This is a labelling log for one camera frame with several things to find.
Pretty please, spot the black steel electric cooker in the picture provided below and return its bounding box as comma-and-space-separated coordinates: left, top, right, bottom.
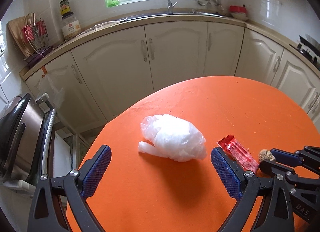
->
1, 93, 56, 185

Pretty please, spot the orange round table mat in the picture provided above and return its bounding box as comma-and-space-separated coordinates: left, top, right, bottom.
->
86, 76, 319, 231

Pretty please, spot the small brown food lump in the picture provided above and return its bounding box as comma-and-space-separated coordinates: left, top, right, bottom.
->
258, 149, 276, 163

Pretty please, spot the white plastic ball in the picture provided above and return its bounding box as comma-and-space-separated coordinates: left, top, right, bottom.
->
138, 114, 207, 162

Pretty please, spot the wooden cutting board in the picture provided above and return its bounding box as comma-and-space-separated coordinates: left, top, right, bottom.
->
7, 17, 34, 58

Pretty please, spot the large glass jar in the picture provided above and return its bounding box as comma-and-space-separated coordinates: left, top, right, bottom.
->
61, 12, 82, 40

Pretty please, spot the red white bowl stack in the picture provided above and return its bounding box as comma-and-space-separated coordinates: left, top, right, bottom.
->
229, 5, 249, 21

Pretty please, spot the yellow label jar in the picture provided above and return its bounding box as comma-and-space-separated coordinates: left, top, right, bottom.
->
59, 0, 71, 17

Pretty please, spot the black gas stove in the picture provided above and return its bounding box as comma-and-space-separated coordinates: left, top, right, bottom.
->
290, 34, 320, 70

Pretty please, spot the wire utensil rack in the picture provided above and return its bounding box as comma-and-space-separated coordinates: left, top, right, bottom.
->
21, 13, 53, 56

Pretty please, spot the red snack wrapper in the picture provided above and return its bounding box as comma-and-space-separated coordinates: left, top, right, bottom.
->
217, 135, 259, 173

